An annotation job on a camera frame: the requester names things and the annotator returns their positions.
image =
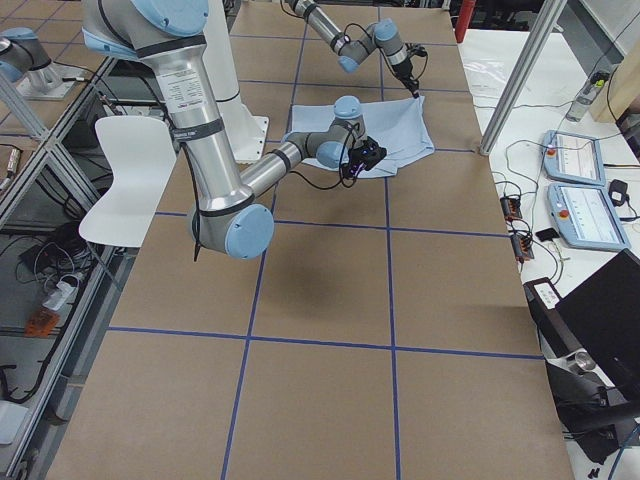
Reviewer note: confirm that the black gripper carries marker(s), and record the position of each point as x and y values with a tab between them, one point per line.
405	76
356	161

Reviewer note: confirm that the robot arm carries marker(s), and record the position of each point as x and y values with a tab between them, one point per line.
170	37
355	43

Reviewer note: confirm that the red cylinder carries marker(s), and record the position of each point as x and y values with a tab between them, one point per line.
463	20

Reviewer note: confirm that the upper blue teach pendant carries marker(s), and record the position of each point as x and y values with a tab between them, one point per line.
573	158

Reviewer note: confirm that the blue teach pendant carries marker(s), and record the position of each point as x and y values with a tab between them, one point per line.
573	158
585	217

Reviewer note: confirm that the lower blue teach pendant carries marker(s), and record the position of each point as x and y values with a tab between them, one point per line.
585	217

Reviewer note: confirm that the white plastic chair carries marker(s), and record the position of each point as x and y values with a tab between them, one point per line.
141	155

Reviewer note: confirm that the black box with white label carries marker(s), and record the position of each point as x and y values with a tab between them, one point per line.
543	299

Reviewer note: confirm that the black laptop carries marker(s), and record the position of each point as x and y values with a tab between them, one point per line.
603	314

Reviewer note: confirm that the orange device on floor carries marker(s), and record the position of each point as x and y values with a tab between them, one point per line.
41	323

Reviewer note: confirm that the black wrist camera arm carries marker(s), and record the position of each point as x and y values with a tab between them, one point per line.
380	154
416	49

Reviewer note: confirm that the aluminium frame post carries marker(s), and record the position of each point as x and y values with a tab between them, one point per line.
536	40

